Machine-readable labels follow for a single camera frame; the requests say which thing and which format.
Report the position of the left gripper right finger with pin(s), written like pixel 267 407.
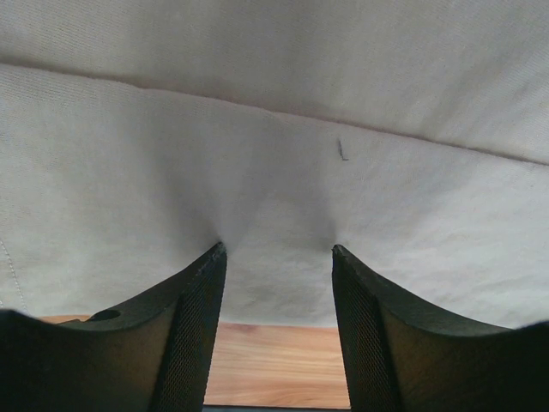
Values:
pixel 402 353

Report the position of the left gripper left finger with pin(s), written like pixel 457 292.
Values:
pixel 152 352

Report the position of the beige t shirt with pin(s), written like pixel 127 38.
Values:
pixel 136 134

